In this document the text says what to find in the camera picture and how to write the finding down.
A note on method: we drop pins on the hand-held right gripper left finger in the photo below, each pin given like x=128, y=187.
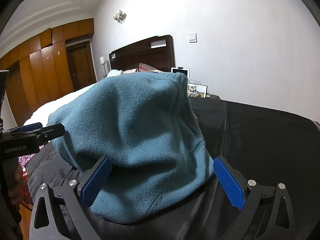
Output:
x=97, y=182

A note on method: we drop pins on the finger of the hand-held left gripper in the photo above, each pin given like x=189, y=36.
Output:
x=33, y=126
x=53, y=131

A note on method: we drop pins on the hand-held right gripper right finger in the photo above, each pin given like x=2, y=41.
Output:
x=228, y=185

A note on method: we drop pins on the teal fleece garment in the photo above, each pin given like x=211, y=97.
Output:
x=135, y=135

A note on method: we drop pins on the person's left forearm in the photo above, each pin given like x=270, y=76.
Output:
x=13, y=220

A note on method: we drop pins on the person's left hand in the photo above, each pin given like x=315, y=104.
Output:
x=16, y=177

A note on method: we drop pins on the pink floral sheet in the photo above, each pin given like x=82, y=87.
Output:
x=25, y=161

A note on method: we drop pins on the white bedsheet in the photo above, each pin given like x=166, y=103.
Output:
x=50, y=107

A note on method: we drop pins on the wooden wardrobe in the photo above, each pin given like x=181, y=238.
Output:
x=37, y=80

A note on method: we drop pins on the black bed cover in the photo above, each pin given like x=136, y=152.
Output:
x=262, y=135

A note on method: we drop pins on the brown wooden door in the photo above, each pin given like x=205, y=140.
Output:
x=80, y=65

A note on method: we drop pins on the light blue cloth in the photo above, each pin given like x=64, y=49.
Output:
x=113, y=73

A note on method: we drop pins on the dark nightstand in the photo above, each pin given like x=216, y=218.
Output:
x=212, y=96

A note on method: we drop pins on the pink striped pillow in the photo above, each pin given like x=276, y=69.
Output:
x=148, y=68

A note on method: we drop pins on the dark wooden headboard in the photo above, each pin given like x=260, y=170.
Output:
x=140, y=55

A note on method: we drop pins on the white tablet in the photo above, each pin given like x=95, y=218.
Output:
x=180, y=70

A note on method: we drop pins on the white wall socket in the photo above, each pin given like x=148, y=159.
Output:
x=102, y=60

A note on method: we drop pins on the photo collage frame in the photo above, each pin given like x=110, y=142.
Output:
x=197, y=90

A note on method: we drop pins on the wall lamp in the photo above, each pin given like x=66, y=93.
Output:
x=120, y=16

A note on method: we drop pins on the white light switch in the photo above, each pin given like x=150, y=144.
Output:
x=192, y=37

